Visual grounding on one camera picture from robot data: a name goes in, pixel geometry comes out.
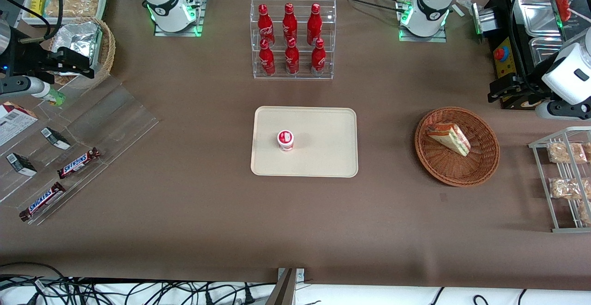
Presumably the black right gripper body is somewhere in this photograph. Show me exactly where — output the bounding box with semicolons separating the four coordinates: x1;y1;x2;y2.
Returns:
0;42;59;78

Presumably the triangle sandwich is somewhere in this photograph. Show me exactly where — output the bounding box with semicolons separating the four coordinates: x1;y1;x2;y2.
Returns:
426;123;471;157

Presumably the tan wicker basket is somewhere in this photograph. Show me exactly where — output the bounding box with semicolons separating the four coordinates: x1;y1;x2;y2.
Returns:
48;17;116;86

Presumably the brown round wicker basket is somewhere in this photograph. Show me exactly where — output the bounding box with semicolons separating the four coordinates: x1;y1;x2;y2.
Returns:
414;106;501;187

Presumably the beige plastic tray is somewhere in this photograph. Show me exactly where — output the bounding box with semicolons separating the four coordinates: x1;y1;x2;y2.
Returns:
251;106;359;178

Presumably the silver foil pack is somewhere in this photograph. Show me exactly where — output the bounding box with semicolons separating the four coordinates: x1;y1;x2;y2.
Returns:
50;21;103;73

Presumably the black yellow emergency stop box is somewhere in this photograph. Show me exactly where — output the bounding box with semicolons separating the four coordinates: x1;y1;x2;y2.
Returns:
489;0;561;110

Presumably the small steel pan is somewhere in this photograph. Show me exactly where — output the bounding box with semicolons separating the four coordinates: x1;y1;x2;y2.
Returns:
528;37;565;67

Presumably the green white packet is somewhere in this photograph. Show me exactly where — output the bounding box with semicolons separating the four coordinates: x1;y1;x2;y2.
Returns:
42;88;66;107

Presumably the clear acrylic display stand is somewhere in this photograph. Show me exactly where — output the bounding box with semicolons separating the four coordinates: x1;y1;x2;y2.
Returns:
0;73;160;226

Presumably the red white printed carton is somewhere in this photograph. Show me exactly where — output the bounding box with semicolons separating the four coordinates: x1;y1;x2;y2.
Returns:
0;101;39;147

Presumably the large steel pan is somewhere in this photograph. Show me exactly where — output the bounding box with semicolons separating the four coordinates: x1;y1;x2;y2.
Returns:
517;0;565;38

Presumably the silver metal block device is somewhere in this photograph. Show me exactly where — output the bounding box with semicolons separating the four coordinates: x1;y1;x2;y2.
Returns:
471;3;498;36

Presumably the red skewered snack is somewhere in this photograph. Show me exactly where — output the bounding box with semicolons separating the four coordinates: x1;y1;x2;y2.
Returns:
555;0;574;23

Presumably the small black white box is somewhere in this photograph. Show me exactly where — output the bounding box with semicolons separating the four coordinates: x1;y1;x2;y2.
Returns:
6;152;38;177
41;127;72;151

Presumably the brown snickers bar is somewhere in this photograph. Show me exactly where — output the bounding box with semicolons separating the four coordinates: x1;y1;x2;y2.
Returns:
57;147;102;179
18;181;67;222

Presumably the red cola bottle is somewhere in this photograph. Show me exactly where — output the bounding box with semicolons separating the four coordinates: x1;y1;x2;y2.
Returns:
284;37;300;75
257;4;276;47
311;38;326;77
283;3;298;45
307;3;323;46
259;38;276;77

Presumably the clear acrylic bottle rack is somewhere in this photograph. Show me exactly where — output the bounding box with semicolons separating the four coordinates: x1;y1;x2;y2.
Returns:
250;0;337;80

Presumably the red white yogurt cup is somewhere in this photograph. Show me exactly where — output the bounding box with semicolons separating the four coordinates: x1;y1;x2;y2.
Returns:
277;130;295;152

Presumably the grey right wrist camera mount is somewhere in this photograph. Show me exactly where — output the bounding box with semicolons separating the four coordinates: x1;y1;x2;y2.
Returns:
0;76;51;99

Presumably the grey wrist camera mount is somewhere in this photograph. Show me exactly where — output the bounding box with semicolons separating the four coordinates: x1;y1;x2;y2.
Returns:
537;98;591;121
0;76;51;99

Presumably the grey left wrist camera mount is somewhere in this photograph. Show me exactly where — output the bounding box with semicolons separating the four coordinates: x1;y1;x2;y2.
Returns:
537;98;591;121

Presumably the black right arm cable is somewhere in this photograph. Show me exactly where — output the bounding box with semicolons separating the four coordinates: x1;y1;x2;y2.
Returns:
0;0;64;45

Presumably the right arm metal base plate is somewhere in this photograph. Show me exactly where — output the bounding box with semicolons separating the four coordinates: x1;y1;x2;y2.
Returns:
153;0;207;37

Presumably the grey metal wire rack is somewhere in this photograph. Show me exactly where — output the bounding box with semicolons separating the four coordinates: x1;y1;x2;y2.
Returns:
528;126;591;233

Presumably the black cable bundle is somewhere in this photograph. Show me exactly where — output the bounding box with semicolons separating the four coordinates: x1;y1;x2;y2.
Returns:
0;262;278;305

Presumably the grey metal bracket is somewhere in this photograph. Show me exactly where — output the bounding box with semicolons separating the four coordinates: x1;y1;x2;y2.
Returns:
265;268;306;305

